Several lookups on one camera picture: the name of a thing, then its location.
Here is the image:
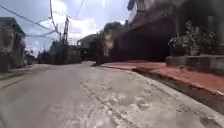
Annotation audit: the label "dark green tree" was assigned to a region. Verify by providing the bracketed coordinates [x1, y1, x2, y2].
[103, 21, 124, 34]

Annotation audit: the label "grey concrete road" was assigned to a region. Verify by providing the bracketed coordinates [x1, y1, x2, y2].
[0, 61, 224, 128]

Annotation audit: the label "utility pole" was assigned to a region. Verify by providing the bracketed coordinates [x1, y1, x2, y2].
[61, 15, 70, 46]

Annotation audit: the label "red paved strip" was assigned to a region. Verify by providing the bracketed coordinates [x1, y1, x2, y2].
[99, 60, 224, 96]

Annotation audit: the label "dark roadside gutter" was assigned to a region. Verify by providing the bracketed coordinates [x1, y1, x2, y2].
[132, 68, 224, 115]

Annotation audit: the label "potted green plant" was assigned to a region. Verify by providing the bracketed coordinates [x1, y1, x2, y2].
[168, 21, 217, 57]

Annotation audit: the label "grey weathered building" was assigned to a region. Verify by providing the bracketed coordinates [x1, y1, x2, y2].
[0, 17, 28, 72]

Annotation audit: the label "building with dark wall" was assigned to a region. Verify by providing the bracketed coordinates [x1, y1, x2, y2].
[96, 0, 224, 64]

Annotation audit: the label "overhead wires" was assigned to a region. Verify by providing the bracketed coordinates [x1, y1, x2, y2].
[0, 0, 86, 38]

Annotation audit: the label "low grey stone wall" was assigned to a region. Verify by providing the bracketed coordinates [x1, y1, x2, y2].
[165, 54, 224, 76]

